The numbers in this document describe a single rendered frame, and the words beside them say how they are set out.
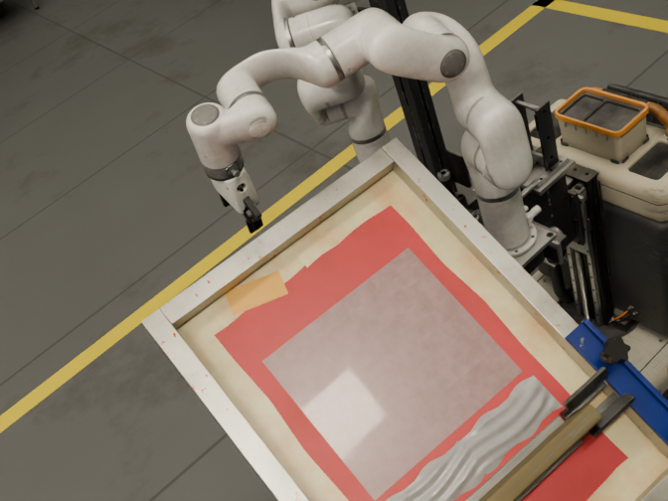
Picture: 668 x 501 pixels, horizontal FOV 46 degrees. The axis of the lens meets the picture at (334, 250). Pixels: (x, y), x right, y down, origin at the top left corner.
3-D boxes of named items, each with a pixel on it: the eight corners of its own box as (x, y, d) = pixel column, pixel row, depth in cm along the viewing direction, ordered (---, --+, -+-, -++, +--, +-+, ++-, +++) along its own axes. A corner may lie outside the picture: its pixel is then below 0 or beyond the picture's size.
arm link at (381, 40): (443, 42, 152) (481, 71, 140) (349, 100, 152) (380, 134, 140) (415, -33, 141) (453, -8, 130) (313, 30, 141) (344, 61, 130)
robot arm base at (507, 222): (515, 206, 189) (503, 155, 179) (557, 225, 180) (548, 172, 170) (470, 245, 184) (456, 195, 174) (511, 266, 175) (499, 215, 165)
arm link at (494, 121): (451, -15, 149) (502, 17, 135) (495, 138, 173) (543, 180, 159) (385, 21, 148) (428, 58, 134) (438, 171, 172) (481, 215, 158)
